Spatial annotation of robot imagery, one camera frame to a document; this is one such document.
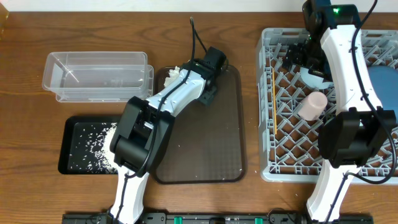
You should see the light blue bowl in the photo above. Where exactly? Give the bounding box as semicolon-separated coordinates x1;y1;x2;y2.
300;67;333;90

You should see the white tissue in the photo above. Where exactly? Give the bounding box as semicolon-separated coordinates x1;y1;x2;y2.
164;66;180;88

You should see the wooden chopstick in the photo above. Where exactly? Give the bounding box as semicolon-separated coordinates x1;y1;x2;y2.
272;68;277;136

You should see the pink cup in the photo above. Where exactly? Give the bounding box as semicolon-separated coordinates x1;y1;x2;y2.
298;91;328;121

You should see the dark blue plate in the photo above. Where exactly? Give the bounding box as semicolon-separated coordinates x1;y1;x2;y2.
368;65;397;117

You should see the pile of white rice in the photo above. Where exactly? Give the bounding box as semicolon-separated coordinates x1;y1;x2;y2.
68;123;121;174

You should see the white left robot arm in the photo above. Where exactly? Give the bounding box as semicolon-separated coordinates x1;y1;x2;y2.
107;58;224;223

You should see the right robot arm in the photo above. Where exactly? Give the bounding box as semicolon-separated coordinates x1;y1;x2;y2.
282;0;396;223

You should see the grey dishwasher rack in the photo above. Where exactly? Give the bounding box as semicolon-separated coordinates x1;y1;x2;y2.
256;28;397;183

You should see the brown serving tray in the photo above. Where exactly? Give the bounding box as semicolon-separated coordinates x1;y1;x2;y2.
152;65;247;184

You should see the clear plastic bin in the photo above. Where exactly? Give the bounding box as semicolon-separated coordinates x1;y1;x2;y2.
42;51;154;103

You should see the black plastic tray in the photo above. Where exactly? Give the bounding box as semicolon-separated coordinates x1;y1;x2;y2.
58;115;120;174

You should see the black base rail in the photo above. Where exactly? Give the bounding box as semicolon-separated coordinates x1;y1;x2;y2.
61;212;374;224

